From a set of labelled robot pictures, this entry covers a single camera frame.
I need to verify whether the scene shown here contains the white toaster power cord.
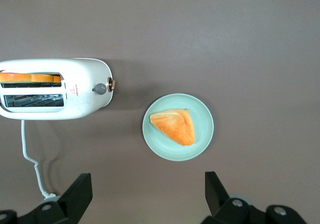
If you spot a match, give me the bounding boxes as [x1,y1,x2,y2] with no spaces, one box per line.
[20,119,57,200]

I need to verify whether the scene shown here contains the triangular golden pastry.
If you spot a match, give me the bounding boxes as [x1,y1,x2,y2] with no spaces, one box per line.
[149,108,196,147]

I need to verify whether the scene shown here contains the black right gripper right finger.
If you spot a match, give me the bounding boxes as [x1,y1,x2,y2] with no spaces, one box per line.
[200,171,308,224]

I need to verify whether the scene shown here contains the grey toaster lever knob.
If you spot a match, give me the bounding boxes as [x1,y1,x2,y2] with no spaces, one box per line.
[91,83,108,95]

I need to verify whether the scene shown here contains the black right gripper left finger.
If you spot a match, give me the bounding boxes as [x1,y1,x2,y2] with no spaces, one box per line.
[0,173,94,224]

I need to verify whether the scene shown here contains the white two-slot toaster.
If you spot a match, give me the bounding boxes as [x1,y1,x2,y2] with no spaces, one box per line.
[0,57,114,121]

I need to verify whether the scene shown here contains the brass toaster dial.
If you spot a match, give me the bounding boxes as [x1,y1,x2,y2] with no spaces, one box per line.
[106,76,117,93]

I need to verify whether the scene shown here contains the orange toast slice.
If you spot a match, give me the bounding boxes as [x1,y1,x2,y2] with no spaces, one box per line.
[0,72,62,84]

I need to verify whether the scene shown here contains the pale green round plate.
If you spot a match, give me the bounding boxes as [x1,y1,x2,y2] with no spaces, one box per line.
[142,93,215,162]

